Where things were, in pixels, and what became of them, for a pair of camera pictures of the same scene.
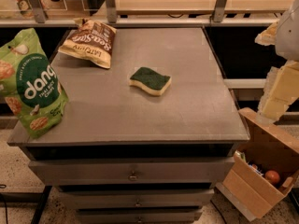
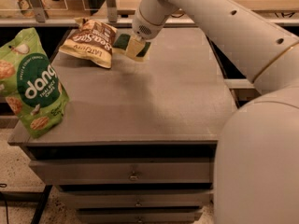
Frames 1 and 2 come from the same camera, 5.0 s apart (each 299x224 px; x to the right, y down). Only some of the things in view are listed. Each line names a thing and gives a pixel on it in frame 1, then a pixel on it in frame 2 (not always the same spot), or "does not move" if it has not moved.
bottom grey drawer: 139,216 does not move
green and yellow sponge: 151,80 → 121,47
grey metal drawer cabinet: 146,141 does not move
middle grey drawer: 135,197 does not move
